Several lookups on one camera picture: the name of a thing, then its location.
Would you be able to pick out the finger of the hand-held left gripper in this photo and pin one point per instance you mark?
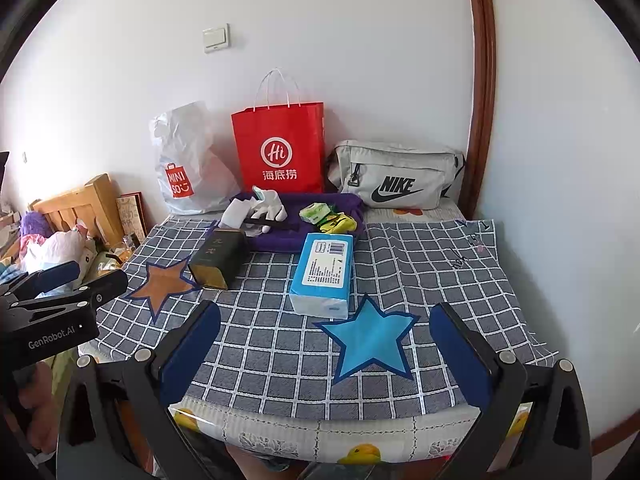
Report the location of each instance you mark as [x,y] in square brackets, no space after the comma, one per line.
[100,285]
[52,275]

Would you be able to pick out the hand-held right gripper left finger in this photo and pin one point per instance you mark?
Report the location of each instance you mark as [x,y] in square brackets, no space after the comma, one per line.
[190,350]

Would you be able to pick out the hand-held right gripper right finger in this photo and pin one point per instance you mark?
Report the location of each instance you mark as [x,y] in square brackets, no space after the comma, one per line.
[460,355]

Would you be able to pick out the purple fabric tray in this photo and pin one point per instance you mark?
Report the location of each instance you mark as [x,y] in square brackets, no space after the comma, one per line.
[290,240]

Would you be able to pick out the black plastic clip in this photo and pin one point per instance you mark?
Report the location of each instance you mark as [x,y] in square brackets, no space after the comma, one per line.
[280,226]

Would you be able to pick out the white knit glove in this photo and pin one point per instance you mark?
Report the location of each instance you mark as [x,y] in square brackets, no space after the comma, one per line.
[270,202]

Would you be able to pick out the green snack packet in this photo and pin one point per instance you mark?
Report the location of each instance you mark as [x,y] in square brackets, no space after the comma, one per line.
[315,212]

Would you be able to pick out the person's left hand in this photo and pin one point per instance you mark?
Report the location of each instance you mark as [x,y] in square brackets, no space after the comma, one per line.
[37,405]

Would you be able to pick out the purple plush toy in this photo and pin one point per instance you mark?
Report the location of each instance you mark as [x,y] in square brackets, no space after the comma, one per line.
[35,225]

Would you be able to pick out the wooden headboard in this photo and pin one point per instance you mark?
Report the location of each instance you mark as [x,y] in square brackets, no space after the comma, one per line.
[90,205]

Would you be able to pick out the grey checked blanket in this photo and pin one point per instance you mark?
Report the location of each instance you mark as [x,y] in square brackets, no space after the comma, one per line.
[275,350]

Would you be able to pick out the dark rectangular box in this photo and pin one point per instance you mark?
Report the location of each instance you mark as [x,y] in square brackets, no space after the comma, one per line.
[220,260]

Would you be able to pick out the duck print bed sheet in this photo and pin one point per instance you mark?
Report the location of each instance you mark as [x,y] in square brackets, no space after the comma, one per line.
[280,435]

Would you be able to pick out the blue tissue pack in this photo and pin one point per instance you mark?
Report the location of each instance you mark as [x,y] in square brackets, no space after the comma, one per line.
[322,275]

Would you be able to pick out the white plastic shopping bag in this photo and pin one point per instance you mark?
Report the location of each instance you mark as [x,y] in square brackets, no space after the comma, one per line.
[195,160]

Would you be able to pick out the grey waist bag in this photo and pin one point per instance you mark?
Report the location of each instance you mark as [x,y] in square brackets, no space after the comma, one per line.
[395,170]

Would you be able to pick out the red paper bag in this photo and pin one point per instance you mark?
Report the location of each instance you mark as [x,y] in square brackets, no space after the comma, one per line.
[280,135]

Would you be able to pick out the brown picture frame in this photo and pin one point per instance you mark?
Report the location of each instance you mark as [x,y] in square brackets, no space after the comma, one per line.
[131,215]

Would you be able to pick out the white wall light switch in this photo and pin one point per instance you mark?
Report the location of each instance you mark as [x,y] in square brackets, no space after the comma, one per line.
[216,38]

